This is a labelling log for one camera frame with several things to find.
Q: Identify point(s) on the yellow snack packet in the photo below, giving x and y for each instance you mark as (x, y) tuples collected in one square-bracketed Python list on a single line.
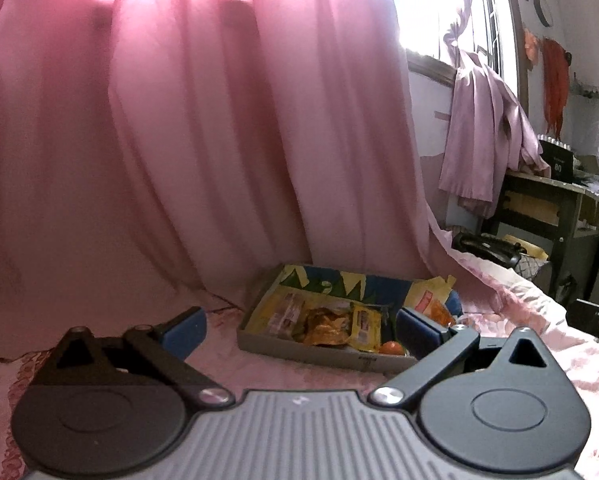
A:
[(365, 325)]

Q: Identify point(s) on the small orange wall ornament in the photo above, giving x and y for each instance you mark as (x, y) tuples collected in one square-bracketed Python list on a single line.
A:
[(531, 45)]

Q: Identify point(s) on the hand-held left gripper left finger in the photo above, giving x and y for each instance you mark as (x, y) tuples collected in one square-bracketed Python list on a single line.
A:
[(184, 331)]

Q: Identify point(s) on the quilted patterned bag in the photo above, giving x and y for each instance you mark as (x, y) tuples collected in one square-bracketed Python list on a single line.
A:
[(532, 267)]

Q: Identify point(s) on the window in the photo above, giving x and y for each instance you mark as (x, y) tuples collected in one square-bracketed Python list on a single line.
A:
[(444, 10)]

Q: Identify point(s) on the orange hanging cloth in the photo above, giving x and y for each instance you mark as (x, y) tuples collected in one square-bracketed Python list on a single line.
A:
[(555, 85)]

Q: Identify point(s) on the round wall clock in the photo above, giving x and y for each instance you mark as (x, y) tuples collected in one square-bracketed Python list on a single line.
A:
[(544, 10)]

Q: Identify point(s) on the pink curtain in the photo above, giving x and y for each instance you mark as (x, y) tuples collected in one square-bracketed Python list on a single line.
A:
[(204, 120)]

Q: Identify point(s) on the small orange tangerine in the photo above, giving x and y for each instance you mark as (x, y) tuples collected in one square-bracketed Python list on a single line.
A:
[(392, 348)]

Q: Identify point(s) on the golden foil snack packet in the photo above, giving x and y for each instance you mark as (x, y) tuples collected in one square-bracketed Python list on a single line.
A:
[(324, 327)]

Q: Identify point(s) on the yellow paper bag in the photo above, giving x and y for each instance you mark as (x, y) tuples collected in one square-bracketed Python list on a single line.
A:
[(529, 246)]

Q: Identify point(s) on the dark wooden desk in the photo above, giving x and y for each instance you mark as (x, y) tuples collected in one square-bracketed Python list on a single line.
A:
[(554, 210)]

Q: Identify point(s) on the floral pink bedsheet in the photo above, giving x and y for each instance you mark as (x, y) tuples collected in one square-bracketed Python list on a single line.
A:
[(554, 320)]

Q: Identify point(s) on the clear orange jelly packet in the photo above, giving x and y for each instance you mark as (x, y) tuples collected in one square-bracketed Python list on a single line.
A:
[(434, 307)]

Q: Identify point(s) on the black handbag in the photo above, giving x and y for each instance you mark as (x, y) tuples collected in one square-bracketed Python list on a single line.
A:
[(487, 247)]

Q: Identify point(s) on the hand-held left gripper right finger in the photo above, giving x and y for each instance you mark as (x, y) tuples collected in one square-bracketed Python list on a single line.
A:
[(419, 331)]

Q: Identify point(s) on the tied lilac curtain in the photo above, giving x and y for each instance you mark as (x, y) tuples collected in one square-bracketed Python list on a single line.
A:
[(484, 125)]

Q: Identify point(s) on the clear packet of brown bars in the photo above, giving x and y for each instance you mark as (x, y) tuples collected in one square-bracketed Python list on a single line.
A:
[(287, 312)]

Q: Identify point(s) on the black device with display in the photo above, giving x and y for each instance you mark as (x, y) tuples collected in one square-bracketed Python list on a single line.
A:
[(557, 160)]

